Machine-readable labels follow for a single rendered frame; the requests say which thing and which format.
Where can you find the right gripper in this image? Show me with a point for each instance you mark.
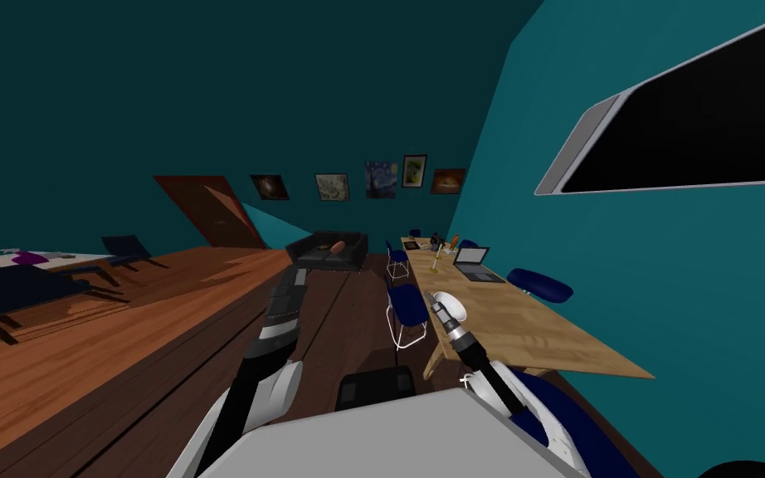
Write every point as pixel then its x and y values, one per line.
pixel 447 317

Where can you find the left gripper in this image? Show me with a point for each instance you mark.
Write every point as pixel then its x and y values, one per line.
pixel 286 307

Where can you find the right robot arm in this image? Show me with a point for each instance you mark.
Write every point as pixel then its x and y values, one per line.
pixel 479 362

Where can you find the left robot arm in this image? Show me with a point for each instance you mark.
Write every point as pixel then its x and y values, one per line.
pixel 250 392

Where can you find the white bowl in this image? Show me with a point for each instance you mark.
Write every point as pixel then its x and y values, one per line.
pixel 457 304

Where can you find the blue chair with white legs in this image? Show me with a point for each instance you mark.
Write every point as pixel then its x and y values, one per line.
pixel 409 307
pixel 396 255

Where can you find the black sofa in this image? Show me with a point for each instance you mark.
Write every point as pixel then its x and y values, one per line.
pixel 329 255

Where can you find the white candle on stand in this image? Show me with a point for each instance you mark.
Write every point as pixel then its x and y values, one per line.
pixel 434 260

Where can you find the grey laptop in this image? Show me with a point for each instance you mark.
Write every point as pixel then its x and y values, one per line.
pixel 477 264

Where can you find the light wooden table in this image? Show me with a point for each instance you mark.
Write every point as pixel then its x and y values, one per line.
pixel 522 325

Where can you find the dark brown picture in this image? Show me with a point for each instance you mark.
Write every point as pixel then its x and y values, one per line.
pixel 269 187

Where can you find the pale beige picture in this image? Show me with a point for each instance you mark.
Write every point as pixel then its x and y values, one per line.
pixel 333 186

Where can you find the brown door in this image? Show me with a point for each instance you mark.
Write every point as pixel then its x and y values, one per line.
pixel 213 209

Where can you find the blue starry night picture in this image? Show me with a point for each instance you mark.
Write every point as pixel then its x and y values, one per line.
pixel 381 179

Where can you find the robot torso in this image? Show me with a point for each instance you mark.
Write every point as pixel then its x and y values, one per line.
pixel 389 438

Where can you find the orange brown picture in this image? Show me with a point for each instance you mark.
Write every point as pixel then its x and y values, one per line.
pixel 448 181

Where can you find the dark blue armchair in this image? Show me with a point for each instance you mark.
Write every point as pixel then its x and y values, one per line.
pixel 127 249

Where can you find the dark blue table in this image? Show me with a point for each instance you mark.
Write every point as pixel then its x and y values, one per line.
pixel 11 292

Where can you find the green picture with black frame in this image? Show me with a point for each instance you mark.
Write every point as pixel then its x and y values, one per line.
pixel 414 171

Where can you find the dark window with grey frame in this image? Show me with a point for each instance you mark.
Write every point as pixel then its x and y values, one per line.
pixel 701 119

